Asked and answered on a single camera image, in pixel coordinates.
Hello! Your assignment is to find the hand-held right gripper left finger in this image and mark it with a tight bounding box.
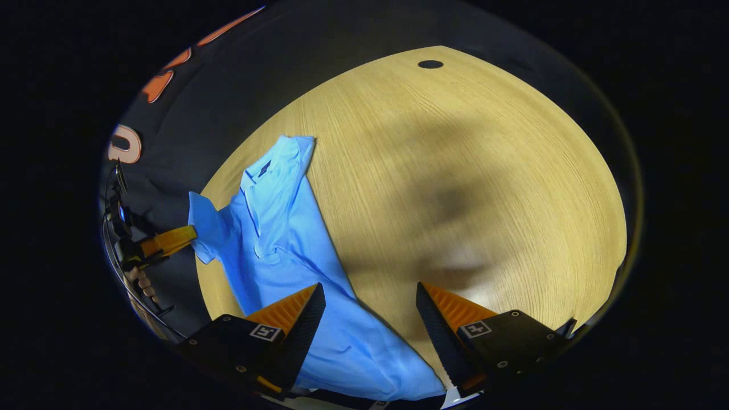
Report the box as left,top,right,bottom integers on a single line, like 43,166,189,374
177,283,326,399

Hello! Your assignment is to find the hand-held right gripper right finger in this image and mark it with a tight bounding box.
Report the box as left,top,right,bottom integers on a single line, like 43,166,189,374
416,282,579,399

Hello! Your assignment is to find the light blue T-shirt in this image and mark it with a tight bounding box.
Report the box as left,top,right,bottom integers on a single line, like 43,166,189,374
188,135,446,401

